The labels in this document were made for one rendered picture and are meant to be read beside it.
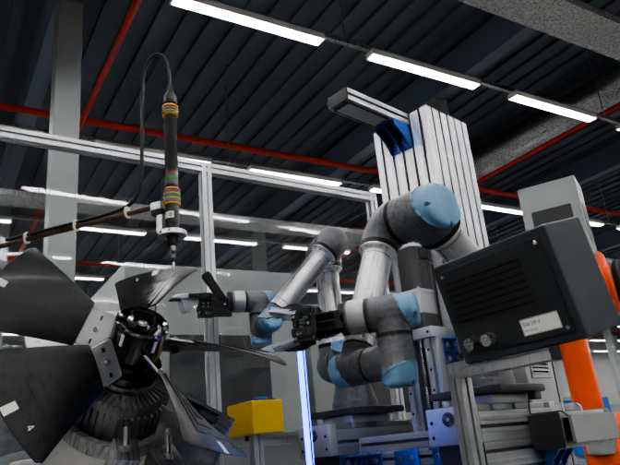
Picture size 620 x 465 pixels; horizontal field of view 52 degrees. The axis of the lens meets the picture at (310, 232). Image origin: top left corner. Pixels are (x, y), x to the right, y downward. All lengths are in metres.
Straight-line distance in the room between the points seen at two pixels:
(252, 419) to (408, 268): 0.69
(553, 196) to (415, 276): 3.37
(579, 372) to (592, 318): 4.18
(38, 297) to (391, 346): 0.79
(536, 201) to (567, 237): 4.24
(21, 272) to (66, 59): 5.42
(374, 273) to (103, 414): 0.68
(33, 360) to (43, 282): 0.28
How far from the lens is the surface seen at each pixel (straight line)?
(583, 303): 1.10
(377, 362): 1.35
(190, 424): 1.28
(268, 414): 1.87
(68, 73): 6.84
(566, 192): 5.33
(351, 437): 2.02
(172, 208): 1.62
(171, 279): 1.71
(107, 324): 1.52
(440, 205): 1.51
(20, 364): 1.33
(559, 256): 1.08
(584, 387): 5.29
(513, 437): 1.78
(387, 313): 1.34
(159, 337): 1.44
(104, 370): 1.44
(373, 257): 1.54
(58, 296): 1.55
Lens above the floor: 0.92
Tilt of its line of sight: 19 degrees up
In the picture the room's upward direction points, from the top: 6 degrees counter-clockwise
